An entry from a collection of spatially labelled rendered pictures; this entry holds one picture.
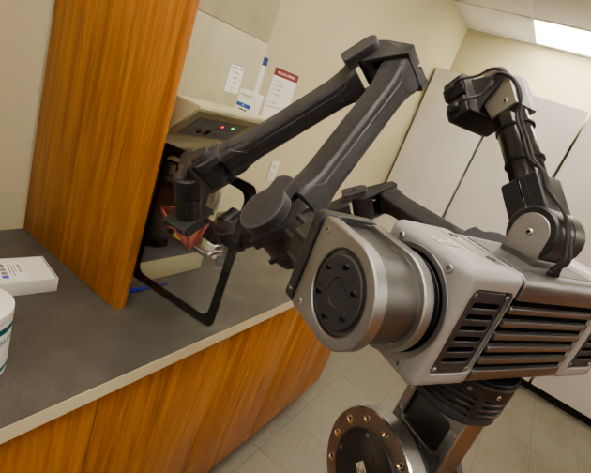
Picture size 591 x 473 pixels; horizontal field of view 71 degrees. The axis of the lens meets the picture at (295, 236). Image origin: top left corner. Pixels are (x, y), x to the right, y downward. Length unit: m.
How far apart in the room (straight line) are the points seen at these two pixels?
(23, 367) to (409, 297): 0.81
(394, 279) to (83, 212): 0.99
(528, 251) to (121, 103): 0.92
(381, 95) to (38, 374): 0.84
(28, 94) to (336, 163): 1.03
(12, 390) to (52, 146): 0.69
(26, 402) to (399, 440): 0.67
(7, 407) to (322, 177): 0.70
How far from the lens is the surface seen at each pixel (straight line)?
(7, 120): 1.45
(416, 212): 1.07
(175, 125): 1.10
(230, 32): 1.23
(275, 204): 0.57
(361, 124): 0.67
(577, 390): 4.19
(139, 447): 1.38
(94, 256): 1.25
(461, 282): 0.45
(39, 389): 0.99
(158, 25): 1.06
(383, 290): 0.40
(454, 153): 3.93
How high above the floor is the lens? 1.63
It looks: 19 degrees down
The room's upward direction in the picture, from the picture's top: 21 degrees clockwise
